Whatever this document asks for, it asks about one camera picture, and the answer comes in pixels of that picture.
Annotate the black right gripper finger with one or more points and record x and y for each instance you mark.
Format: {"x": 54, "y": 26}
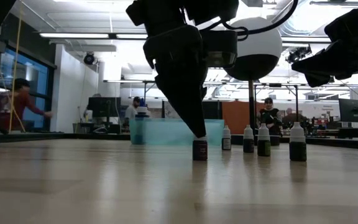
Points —
{"x": 315, "y": 63}

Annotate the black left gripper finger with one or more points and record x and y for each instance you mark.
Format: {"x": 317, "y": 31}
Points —
{"x": 185, "y": 99}

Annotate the small purple dropper bottle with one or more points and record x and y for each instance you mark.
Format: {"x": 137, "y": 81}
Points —
{"x": 200, "y": 151}

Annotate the small dark white-label dropper bottle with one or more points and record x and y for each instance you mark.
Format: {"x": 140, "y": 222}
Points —
{"x": 226, "y": 143}

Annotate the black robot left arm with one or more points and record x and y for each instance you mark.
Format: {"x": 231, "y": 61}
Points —
{"x": 166, "y": 12}

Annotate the ceiling light strip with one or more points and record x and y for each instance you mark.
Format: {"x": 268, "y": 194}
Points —
{"x": 131, "y": 36}
{"x": 306, "y": 39}
{"x": 73, "y": 35}

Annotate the black display panel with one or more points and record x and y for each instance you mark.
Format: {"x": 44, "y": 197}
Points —
{"x": 216, "y": 109}

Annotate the teal translucent plastic tray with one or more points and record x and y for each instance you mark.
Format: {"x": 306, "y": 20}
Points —
{"x": 166, "y": 132}

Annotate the black metal table stand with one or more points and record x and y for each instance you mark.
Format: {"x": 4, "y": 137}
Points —
{"x": 275, "y": 84}

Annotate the black computer monitor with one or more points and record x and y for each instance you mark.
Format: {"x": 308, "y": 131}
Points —
{"x": 104, "y": 106}
{"x": 352, "y": 110}

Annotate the orange partition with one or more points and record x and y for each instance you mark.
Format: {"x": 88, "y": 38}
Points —
{"x": 236, "y": 112}

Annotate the person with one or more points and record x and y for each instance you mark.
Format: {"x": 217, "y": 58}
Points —
{"x": 132, "y": 112}
{"x": 14, "y": 105}
{"x": 269, "y": 116}
{"x": 291, "y": 118}

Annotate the white globe lamp black stand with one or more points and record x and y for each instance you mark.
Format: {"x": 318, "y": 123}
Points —
{"x": 259, "y": 46}

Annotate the small dark green dropper bottle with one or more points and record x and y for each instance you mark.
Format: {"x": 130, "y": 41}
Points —
{"x": 297, "y": 151}

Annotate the large blue window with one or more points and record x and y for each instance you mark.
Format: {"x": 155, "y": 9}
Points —
{"x": 39, "y": 93}

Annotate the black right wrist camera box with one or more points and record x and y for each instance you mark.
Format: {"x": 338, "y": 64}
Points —
{"x": 340, "y": 28}

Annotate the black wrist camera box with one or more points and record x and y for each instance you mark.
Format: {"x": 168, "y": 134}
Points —
{"x": 340, "y": 28}
{"x": 222, "y": 46}

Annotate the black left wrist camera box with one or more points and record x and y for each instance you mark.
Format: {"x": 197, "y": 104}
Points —
{"x": 222, "y": 46}

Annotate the black ceiling camera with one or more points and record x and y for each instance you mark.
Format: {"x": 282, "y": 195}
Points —
{"x": 89, "y": 58}

